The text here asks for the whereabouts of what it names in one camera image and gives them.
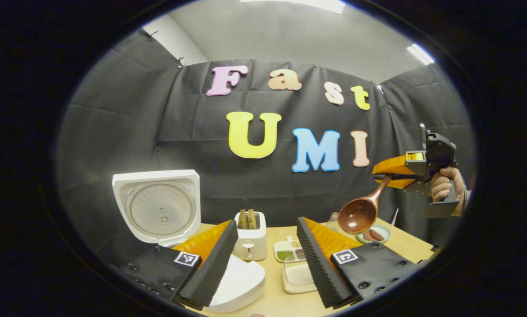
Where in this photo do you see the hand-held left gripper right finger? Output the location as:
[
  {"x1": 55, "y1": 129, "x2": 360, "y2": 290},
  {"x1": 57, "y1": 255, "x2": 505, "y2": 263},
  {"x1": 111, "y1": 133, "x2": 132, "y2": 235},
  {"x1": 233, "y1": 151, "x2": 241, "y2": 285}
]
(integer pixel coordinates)
[{"x1": 296, "y1": 216, "x2": 420, "y2": 309}]

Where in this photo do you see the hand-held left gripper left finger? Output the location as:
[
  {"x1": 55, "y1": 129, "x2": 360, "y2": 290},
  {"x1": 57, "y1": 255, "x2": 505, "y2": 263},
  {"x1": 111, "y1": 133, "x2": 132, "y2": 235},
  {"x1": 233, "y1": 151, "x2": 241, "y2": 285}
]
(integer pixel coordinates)
[{"x1": 121, "y1": 219, "x2": 239, "y2": 311}]

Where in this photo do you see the clear dish of white rice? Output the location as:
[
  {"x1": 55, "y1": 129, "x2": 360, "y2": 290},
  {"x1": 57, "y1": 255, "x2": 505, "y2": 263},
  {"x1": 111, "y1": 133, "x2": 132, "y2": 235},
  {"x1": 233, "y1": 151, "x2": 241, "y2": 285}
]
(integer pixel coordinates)
[{"x1": 282, "y1": 260, "x2": 318, "y2": 295}]

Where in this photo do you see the brown wooden spoon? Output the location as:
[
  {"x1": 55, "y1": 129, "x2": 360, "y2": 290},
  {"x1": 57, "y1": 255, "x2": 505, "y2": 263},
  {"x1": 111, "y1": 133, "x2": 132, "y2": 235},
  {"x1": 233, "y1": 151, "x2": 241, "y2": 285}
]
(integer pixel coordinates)
[{"x1": 337, "y1": 175, "x2": 394, "y2": 235}]

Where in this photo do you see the white rice cooker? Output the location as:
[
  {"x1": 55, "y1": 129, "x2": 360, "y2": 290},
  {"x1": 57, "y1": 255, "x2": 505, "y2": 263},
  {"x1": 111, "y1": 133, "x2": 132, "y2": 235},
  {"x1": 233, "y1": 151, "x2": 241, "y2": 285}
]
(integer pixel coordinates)
[{"x1": 112, "y1": 169, "x2": 267, "y2": 313}]

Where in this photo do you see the white divided dish of beans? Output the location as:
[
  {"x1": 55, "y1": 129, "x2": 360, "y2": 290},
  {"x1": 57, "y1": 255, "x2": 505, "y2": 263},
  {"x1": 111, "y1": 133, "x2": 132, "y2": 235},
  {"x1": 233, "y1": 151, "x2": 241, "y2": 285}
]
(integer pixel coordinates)
[{"x1": 274, "y1": 236, "x2": 307, "y2": 263}]

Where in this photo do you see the white toaster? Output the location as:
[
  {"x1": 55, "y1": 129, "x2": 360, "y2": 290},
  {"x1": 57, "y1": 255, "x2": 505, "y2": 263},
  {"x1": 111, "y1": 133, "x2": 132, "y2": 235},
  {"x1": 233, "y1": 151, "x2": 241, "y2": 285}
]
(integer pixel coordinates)
[{"x1": 232, "y1": 210, "x2": 268, "y2": 262}]

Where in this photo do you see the pale green plate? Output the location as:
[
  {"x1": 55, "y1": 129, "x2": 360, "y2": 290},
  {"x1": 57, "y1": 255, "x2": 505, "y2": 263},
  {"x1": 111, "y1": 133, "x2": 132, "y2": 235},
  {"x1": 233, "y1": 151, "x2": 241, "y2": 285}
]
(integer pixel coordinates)
[{"x1": 356, "y1": 224, "x2": 392, "y2": 244}]

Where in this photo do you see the small ceiling light panel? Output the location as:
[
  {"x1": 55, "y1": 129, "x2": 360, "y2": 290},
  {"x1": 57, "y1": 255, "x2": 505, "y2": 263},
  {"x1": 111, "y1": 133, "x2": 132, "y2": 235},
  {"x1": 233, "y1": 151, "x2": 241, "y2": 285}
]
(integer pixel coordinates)
[{"x1": 406, "y1": 43, "x2": 435, "y2": 66}]

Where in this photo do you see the black backdrop cloth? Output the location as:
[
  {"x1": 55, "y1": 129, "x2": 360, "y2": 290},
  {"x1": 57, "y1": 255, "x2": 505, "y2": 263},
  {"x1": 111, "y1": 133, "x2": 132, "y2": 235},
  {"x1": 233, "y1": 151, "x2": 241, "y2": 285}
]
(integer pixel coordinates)
[{"x1": 57, "y1": 29, "x2": 476, "y2": 265}]

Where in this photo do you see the large ceiling light panel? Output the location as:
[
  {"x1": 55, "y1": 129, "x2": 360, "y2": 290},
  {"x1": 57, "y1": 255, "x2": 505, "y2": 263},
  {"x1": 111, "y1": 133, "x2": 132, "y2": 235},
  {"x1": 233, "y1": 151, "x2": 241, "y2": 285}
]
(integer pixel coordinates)
[{"x1": 241, "y1": 0, "x2": 346, "y2": 14}]

